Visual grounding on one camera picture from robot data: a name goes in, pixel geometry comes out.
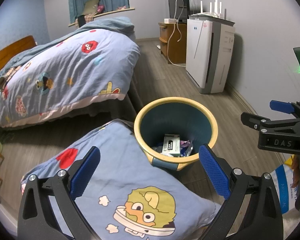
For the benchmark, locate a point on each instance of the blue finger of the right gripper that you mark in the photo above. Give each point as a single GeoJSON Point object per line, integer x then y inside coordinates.
{"type": "Point", "coordinates": [279, 106]}

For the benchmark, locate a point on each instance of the black television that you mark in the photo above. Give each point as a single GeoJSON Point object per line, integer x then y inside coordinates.
{"type": "Point", "coordinates": [179, 10]}

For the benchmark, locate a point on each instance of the green stuffed cushion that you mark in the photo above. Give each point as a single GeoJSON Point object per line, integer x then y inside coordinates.
{"type": "Point", "coordinates": [90, 7]}

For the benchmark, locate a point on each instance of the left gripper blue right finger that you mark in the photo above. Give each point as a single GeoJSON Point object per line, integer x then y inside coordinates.
{"type": "Point", "coordinates": [216, 175]}

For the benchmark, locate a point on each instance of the blue cartoon quilt on bed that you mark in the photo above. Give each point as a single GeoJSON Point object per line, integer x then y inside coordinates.
{"type": "Point", "coordinates": [93, 64]}

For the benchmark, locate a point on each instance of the green white box in bin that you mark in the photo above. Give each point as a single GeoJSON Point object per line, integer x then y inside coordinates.
{"type": "Point", "coordinates": [171, 145]}

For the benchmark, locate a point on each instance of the yellow teal trash bin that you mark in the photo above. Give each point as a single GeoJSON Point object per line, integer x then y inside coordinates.
{"type": "Point", "coordinates": [184, 117]}

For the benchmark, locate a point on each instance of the blue cartoon pillow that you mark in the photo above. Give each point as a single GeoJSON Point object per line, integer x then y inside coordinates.
{"type": "Point", "coordinates": [127, 197]}

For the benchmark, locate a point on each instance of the wooden bed headboard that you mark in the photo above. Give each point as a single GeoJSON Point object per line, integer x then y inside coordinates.
{"type": "Point", "coordinates": [15, 48]}

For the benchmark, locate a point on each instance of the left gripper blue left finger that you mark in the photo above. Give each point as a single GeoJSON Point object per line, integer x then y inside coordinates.
{"type": "Point", "coordinates": [81, 172]}

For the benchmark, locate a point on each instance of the pink purple snack wrapper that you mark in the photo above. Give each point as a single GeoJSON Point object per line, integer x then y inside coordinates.
{"type": "Point", "coordinates": [185, 144]}

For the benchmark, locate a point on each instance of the white air purifier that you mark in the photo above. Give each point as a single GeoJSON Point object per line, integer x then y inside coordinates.
{"type": "Point", "coordinates": [209, 48]}

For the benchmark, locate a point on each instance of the strawberry printed bag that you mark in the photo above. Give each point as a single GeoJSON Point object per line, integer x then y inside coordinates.
{"type": "Point", "coordinates": [282, 176]}

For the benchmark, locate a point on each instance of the white router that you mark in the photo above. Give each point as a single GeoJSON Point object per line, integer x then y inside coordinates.
{"type": "Point", "coordinates": [215, 10]}

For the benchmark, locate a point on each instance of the wooden tv cabinet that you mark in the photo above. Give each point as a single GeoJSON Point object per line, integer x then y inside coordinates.
{"type": "Point", "coordinates": [173, 39]}

